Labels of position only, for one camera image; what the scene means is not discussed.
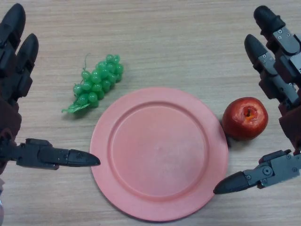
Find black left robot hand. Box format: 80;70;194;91
0;2;101;176

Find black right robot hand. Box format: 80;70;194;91
213;6;301;195

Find red apple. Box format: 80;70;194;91
222;97;269;141

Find pink round plastic plate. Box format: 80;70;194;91
89;87;229;222

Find green plastic grape bunch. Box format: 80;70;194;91
61;53;125;114

